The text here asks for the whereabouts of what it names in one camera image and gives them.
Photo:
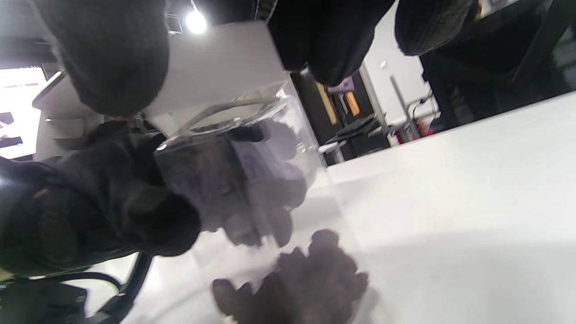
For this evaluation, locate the clear square coffee jar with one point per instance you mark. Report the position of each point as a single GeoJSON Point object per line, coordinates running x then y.
{"type": "Point", "coordinates": [315, 198]}

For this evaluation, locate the white square jar lid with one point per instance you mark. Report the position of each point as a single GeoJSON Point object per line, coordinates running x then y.
{"type": "Point", "coordinates": [225, 58]}

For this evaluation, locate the person's left hand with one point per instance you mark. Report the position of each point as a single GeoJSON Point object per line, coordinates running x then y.
{"type": "Point", "coordinates": [99, 202]}

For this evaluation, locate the silver aluminium frame post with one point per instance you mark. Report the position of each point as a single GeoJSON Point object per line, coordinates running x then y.
{"type": "Point", "coordinates": [373, 96]}

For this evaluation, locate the bright ceiling lamp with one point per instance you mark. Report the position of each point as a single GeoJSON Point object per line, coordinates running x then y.
{"type": "Point", "coordinates": [196, 21]}

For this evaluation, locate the dark double door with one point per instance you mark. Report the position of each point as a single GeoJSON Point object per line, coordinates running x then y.
{"type": "Point", "coordinates": [328, 108]}

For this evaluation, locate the black computer stand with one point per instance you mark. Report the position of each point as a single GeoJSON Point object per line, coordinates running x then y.
{"type": "Point", "coordinates": [360, 132]}

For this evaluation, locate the person's right hand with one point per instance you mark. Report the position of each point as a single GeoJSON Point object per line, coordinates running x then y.
{"type": "Point", "coordinates": [112, 54]}

